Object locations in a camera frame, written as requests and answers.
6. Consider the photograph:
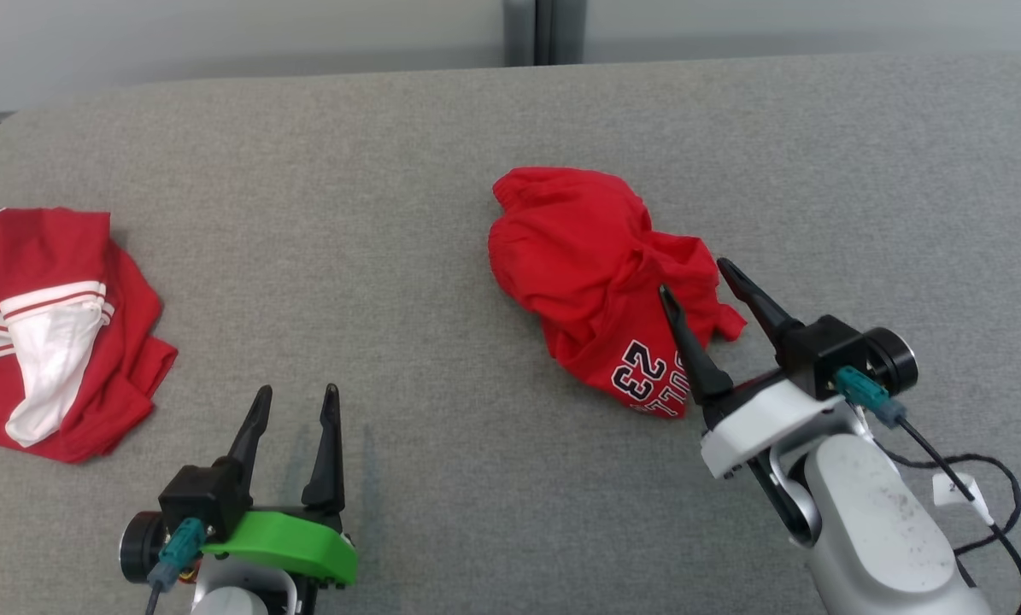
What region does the grey wall partition post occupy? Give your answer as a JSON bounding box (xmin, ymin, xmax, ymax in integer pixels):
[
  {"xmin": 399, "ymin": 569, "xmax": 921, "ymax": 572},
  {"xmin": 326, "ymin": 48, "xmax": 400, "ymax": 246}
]
[{"xmin": 503, "ymin": 0, "xmax": 586, "ymax": 67}]

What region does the thin black looped cable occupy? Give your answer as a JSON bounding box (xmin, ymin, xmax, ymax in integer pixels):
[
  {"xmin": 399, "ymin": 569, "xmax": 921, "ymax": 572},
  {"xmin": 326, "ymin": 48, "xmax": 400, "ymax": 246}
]
[{"xmin": 882, "ymin": 448, "xmax": 1021, "ymax": 556}]

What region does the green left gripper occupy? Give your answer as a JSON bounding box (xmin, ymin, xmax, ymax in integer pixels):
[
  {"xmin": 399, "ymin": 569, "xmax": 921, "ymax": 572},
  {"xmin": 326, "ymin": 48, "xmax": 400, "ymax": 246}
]
[{"xmin": 120, "ymin": 384, "xmax": 359, "ymax": 589}]

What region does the black cable with teal plug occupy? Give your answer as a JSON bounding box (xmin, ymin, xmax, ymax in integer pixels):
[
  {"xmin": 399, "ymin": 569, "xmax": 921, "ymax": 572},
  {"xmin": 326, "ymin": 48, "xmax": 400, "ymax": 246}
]
[
  {"xmin": 833, "ymin": 366, "xmax": 1021, "ymax": 615},
  {"xmin": 145, "ymin": 517, "xmax": 208, "ymax": 615}
]

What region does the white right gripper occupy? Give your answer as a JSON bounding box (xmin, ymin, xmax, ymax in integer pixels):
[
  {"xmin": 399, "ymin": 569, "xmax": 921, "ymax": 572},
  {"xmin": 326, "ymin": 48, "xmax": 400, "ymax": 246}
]
[{"xmin": 658, "ymin": 257, "xmax": 918, "ymax": 479}]

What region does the white cable tag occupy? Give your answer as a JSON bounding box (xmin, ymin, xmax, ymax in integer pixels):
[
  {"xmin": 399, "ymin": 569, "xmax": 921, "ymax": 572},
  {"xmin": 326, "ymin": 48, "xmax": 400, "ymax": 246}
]
[{"xmin": 933, "ymin": 472, "xmax": 995, "ymax": 524}]

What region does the red garment with number 23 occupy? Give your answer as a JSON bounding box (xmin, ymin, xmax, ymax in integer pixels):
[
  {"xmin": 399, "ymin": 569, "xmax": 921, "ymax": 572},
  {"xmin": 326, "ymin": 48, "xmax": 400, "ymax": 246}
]
[{"xmin": 488, "ymin": 167, "xmax": 748, "ymax": 420}]

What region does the red white striped jersey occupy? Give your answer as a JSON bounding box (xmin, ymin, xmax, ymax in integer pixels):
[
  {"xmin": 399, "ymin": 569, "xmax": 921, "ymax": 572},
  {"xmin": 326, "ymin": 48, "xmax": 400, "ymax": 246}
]
[{"xmin": 0, "ymin": 206, "xmax": 179, "ymax": 464}]

